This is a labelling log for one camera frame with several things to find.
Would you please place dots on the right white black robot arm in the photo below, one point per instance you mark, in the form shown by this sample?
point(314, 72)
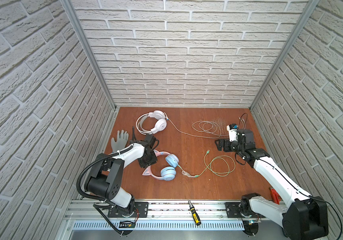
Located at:
point(303, 217)

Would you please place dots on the aluminium frame rail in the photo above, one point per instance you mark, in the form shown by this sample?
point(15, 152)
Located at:
point(173, 210)

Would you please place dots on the small black electronics board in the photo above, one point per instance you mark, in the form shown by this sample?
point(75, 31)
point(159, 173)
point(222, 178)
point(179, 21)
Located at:
point(127, 224)

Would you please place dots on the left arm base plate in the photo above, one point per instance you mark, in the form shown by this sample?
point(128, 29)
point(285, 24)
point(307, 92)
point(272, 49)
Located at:
point(133, 209)

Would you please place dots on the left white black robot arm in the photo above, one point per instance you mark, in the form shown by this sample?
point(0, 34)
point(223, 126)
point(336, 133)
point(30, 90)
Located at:
point(101, 180)

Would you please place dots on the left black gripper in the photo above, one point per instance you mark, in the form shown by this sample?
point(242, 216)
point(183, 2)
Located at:
point(146, 164)

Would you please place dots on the yellow black screwdriver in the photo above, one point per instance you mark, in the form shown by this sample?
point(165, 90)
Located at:
point(194, 214)

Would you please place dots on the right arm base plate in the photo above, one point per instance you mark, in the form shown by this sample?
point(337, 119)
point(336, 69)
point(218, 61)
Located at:
point(234, 210)

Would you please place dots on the pink blue cat-ear headphones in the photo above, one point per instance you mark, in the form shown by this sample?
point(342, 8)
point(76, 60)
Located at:
point(168, 173)

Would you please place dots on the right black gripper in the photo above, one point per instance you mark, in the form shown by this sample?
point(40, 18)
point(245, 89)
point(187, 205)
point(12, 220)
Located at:
point(226, 143)

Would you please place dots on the red pipe wrench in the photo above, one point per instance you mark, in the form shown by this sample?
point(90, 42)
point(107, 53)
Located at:
point(274, 195)

